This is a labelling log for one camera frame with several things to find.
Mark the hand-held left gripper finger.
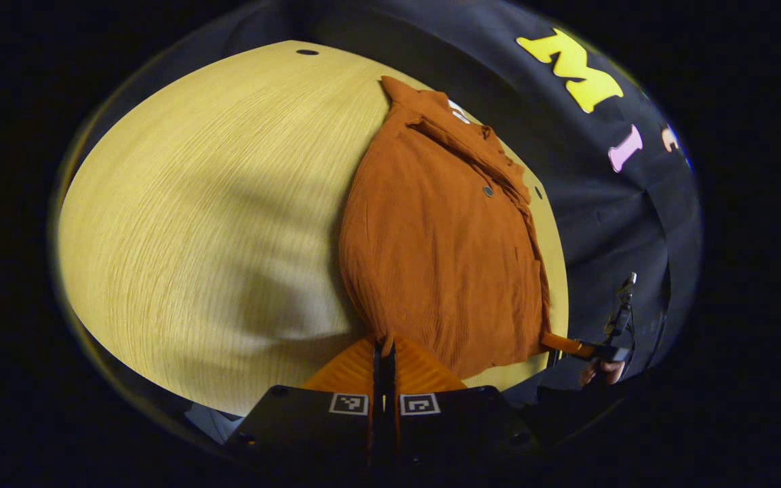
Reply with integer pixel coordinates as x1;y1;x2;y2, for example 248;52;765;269
385;338;540;468
224;338;386;468

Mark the orange button shirt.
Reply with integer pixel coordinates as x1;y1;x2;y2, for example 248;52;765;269
338;75;571;380

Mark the black backdrop cloth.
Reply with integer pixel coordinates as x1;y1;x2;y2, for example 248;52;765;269
72;0;703;394

